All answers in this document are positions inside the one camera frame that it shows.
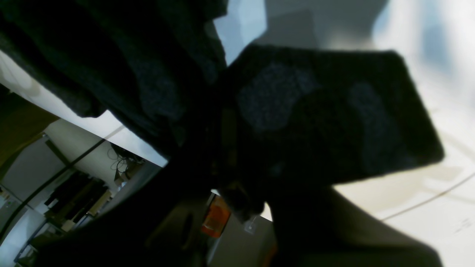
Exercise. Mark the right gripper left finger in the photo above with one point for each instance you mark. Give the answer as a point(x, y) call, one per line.
point(159, 225)

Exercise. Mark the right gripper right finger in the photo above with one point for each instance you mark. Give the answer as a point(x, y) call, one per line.
point(322, 228)

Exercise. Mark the black t-shirt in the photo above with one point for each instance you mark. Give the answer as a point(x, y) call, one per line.
point(278, 119)

